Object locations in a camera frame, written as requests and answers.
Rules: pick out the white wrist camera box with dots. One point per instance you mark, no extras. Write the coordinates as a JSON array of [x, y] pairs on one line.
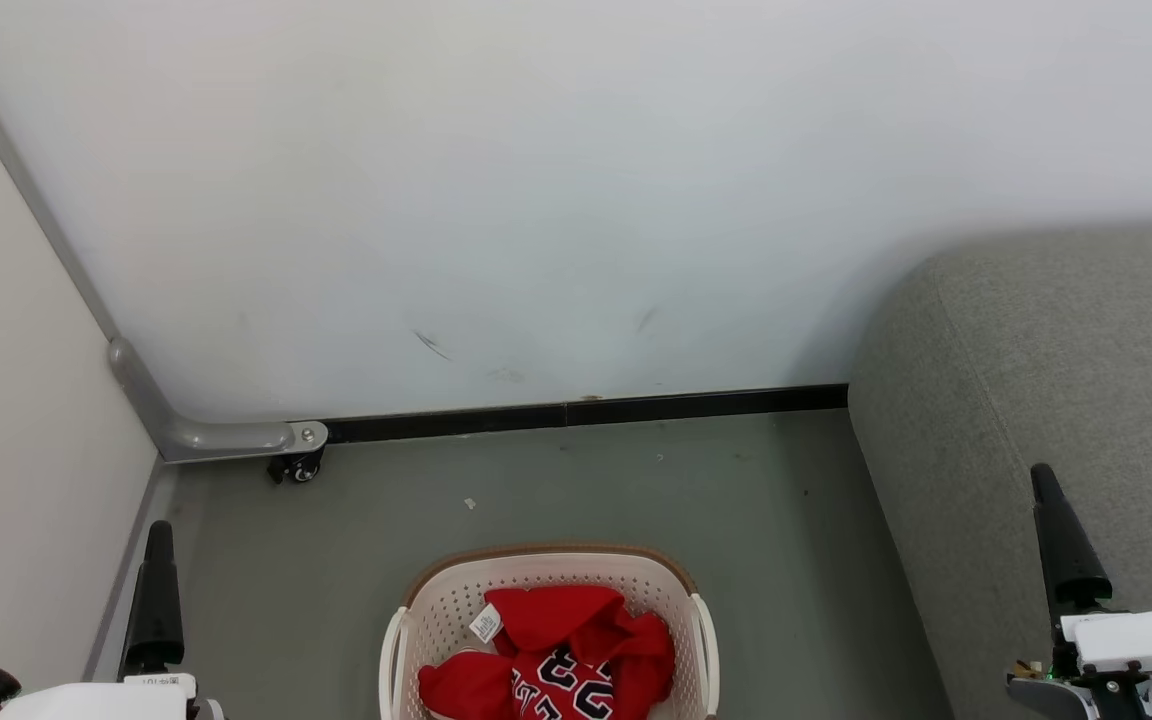
[[96, 703], [1146, 638]]

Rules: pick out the grey fabric sofa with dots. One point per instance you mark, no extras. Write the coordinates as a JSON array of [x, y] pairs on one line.
[[1036, 400]]

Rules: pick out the grey metal partition foot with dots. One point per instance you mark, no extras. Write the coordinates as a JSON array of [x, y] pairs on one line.
[[206, 435]]

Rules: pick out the cream perforated laundry basket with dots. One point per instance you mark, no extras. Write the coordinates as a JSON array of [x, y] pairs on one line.
[[456, 610]]

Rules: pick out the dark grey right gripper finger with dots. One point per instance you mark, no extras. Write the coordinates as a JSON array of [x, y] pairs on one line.
[[1066, 545]]

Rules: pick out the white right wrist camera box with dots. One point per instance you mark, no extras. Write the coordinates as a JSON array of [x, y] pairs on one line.
[[1146, 638]]

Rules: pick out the black caster wheel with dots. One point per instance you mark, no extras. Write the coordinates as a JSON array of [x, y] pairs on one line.
[[298, 466]]

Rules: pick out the black baseboard strip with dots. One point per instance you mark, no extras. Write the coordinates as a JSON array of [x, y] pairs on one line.
[[586, 411]]

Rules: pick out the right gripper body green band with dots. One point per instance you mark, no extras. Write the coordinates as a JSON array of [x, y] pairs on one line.
[[1096, 692]]

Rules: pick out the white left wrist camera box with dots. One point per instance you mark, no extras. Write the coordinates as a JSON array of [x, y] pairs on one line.
[[96, 703]]

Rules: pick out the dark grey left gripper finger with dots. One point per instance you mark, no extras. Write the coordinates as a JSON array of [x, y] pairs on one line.
[[155, 600]]

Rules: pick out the red basketball jersey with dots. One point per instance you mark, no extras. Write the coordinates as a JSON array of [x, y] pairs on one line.
[[561, 655]]

